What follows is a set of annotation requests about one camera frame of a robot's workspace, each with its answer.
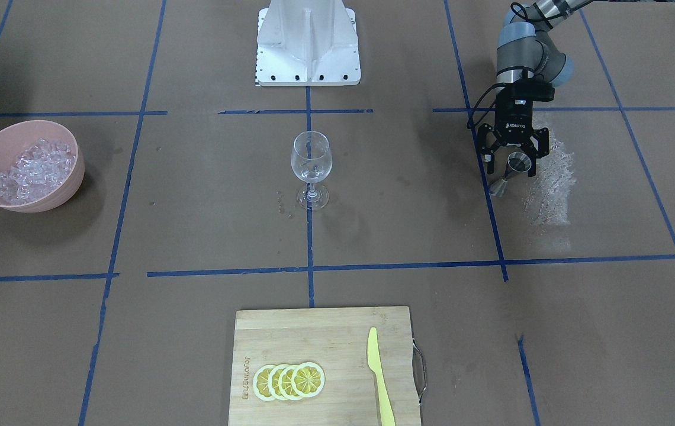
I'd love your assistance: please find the clear wine glass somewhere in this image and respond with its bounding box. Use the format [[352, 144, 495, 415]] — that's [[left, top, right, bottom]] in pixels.
[[290, 131, 334, 211]]

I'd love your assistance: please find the lemon slice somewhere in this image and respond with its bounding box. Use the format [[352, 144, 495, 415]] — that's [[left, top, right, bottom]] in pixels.
[[291, 362, 326, 398], [267, 364, 291, 400], [253, 364, 282, 402], [281, 366, 303, 400]]

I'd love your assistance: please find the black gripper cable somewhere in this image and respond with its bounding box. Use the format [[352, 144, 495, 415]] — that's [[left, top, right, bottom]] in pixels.
[[467, 74, 519, 132]]

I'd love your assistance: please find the pile of clear ice cubes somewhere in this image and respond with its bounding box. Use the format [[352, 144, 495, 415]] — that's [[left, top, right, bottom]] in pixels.
[[0, 138, 77, 205]]

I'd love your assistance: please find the pink bowl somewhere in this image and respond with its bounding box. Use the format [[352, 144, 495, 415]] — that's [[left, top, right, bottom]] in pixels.
[[0, 120, 84, 212]]

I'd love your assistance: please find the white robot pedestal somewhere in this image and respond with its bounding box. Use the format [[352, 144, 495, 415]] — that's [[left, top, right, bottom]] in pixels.
[[255, 1, 362, 86]]

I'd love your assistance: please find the steel jigger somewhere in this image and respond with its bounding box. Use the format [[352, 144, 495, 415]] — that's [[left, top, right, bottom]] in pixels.
[[488, 151, 533, 198]]

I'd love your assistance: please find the yellow plastic knife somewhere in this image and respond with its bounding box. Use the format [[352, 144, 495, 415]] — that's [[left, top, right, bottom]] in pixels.
[[365, 327, 396, 425]]

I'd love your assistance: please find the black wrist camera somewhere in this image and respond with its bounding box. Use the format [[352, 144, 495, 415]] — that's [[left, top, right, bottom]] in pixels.
[[501, 79, 556, 102]]

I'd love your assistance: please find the bamboo cutting board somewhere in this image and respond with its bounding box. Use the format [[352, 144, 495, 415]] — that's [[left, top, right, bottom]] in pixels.
[[227, 306, 422, 425]]

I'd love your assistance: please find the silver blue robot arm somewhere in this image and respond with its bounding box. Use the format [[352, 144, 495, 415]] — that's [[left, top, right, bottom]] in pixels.
[[468, 1, 590, 177]]

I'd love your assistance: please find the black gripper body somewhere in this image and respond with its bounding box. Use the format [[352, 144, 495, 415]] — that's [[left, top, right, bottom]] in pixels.
[[493, 95, 535, 147]]

